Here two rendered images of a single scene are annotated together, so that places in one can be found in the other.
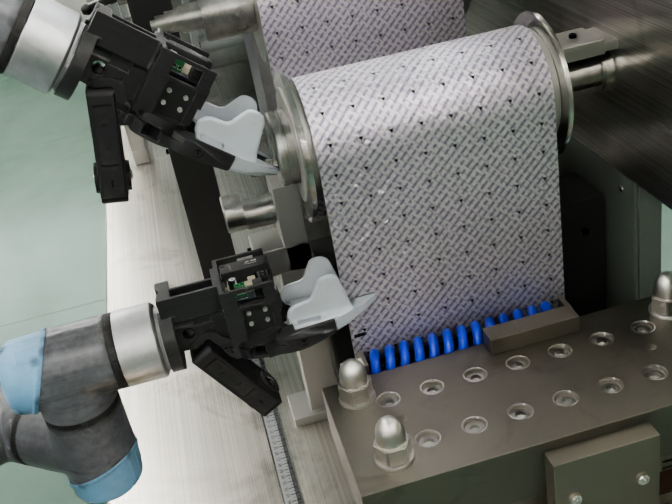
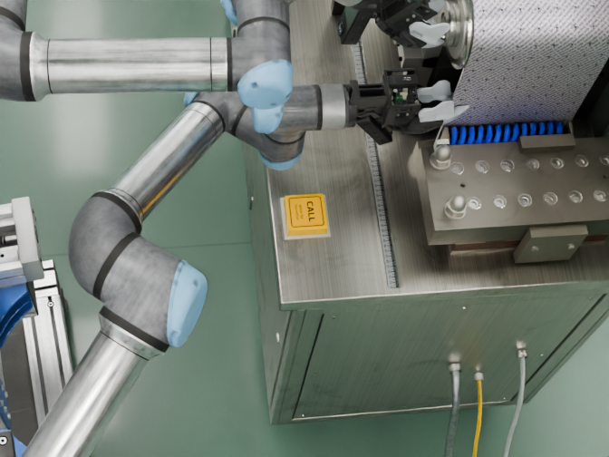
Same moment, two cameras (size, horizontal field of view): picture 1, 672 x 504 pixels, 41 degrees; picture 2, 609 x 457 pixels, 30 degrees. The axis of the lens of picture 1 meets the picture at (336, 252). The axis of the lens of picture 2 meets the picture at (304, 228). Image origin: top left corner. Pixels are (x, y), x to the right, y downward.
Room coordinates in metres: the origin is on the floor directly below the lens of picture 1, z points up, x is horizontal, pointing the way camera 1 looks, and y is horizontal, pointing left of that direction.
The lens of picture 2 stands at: (-0.24, 0.36, 2.70)
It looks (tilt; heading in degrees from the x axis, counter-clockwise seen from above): 64 degrees down; 351
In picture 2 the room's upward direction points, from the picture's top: 12 degrees clockwise
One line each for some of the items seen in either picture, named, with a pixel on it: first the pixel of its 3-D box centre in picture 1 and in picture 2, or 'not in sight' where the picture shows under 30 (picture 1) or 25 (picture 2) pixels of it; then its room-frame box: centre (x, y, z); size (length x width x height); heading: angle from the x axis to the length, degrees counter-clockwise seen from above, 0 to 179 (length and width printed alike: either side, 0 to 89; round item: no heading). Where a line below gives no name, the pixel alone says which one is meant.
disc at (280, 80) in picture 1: (295, 144); (457, 22); (0.83, 0.02, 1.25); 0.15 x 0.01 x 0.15; 8
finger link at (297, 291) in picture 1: (324, 282); (441, 91); (0.78, 0.02, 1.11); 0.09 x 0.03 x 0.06; 99
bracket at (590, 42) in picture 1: (578, 42); not in sight; (0.87, -0.28, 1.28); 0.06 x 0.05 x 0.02; 98
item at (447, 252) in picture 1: (452, 258); (519, 96); (0.78, -0.12, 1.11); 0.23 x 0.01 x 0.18; 98
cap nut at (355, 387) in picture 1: (353, 379); (442, 154); (0.70, 0.01, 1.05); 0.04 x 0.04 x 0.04
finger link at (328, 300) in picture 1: (331, 298); (445, 109); (0.75, 0.01, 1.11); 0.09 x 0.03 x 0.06; 97
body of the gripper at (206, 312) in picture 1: (223, 314); (381, 102); (0.75, 0.12, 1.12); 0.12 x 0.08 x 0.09; 98
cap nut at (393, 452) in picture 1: (390, 438); (458, 204); (0.61, -0.02, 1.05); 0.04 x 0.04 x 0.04
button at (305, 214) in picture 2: not in sight; (305, 214); (0.64, 0.23, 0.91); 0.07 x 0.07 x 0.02; 8
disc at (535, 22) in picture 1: (539, 84); not in sight; (0.86, -0.24, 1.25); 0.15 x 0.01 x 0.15; 8
